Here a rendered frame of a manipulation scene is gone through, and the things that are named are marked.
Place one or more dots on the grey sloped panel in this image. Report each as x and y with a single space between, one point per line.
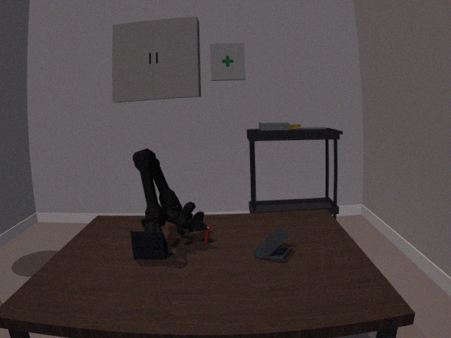
271 248

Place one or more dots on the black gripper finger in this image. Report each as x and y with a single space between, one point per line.
199 221
194 226

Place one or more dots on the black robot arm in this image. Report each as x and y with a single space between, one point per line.
156 216

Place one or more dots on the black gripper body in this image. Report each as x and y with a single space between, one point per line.
182 223

